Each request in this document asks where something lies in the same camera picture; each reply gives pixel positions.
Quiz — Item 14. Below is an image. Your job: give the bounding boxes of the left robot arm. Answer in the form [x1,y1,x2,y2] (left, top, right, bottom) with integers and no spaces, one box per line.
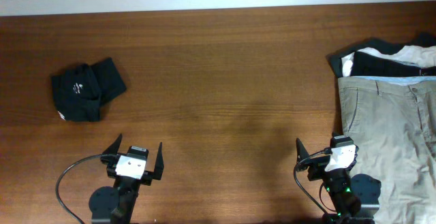
[89,135,164,224]

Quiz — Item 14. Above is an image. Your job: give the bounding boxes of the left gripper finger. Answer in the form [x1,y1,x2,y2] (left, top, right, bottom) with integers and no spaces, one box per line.
[153,142,164,180]
[102,133,123,155]

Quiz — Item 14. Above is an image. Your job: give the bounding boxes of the black garment in pile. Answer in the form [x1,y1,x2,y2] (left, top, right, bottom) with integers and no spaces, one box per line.
[328,33,435,78]

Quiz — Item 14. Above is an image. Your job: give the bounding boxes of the white garment in pile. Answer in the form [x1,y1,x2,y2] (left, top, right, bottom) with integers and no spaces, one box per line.
[341,46,435,77]

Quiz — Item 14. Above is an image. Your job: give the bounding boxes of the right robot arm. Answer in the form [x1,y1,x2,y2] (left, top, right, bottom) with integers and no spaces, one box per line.
[293,133,382,224]

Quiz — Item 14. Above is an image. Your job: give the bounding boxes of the black folded garment left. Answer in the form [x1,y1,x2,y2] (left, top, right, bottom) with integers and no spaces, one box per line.
[50,57,127,122]

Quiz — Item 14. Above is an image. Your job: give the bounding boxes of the khaki shorts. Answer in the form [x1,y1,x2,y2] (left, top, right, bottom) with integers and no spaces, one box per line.
[338,77,435,223]

